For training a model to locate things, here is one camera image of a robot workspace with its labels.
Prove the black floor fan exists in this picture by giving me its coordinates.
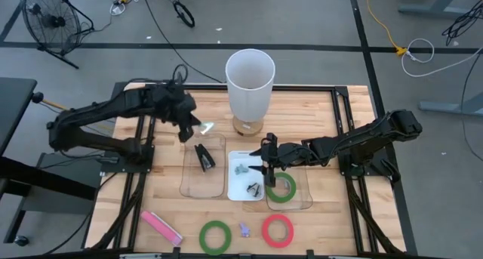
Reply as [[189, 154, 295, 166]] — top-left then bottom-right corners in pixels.
[[20, 0, 95, 70]]

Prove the white plastic bin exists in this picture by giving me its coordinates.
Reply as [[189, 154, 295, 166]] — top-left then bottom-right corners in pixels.
[[226, 150, 265, 202]]

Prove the black aluminium table frame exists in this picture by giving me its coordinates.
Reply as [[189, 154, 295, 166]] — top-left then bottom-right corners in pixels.
[[85, 81, 408, 257]]

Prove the grey desk leg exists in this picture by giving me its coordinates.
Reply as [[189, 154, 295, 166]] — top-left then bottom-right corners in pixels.
[[398, 0, 483, 20]]

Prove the black cable bundle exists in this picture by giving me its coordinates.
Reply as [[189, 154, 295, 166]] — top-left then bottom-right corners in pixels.
[[441, 0, 483, 47]]

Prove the black wheeled stand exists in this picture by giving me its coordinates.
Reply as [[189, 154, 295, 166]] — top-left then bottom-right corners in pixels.
[[0, 152, 114, 248]]

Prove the white lamp with wooden base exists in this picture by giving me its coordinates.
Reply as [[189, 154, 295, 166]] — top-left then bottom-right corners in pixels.
[[225, 48, 276, 137]]

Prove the black lamp cable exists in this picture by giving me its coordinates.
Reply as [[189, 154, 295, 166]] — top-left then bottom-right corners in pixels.
[[140, 0, 223, 85]]

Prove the pink-red tape roll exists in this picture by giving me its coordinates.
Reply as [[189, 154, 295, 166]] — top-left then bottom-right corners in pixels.
[[261, 213, 295, 249]]

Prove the pink and white stapler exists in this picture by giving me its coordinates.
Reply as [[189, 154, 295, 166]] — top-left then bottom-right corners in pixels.
[[140, 210, 184, 247]]

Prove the grey desk foot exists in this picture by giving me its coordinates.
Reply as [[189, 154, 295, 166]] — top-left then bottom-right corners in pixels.
[[418, 91, 483, 118]]

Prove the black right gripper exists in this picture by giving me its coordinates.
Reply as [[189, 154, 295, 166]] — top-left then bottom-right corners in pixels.
[[248, 132, 309, 189]]

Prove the yellow stick with black knob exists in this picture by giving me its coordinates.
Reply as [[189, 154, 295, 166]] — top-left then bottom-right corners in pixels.
[[31, 91, 72, 113]]

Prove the yellow extension cable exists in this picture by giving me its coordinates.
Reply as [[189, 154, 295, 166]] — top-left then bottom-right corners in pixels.
[[367, 0, 409, 57]]

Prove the green tape roll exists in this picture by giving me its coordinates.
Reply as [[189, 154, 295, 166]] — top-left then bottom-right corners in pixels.
[[265, 171, 298, 205], [198, 220, 232, 257]]

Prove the clear plastic bin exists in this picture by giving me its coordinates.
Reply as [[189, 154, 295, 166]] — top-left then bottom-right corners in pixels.
[[260, 142, 315, 211], [179, 133, 227, 199]]

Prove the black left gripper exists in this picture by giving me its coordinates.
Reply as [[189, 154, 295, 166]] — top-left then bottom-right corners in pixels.
[[150, 83, 202, 144]]

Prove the coiled black cable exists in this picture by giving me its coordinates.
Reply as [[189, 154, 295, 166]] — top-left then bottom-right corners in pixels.
[[172, 0, 196, 29]]

